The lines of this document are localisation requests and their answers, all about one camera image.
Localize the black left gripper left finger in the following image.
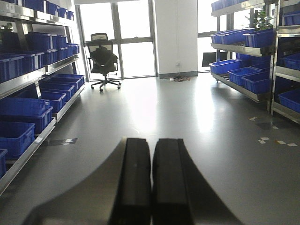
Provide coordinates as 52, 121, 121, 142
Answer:
23, 138, 151, 225

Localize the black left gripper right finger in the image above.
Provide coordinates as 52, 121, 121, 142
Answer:
152, 139, 242, 225

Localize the black office chair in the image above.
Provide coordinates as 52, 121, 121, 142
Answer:
85, 33, 121, 92

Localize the left steel rack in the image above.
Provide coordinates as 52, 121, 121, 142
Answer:
0, 0, 84, 194

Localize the steel rack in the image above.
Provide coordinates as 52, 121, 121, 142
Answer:
210, 0, 300, 123
0, 0, 84, 194

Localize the right steel rack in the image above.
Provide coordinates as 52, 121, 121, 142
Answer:
210, 0, 300, 123

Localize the green potted plant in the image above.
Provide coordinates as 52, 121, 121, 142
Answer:
245, 6, 274, 31

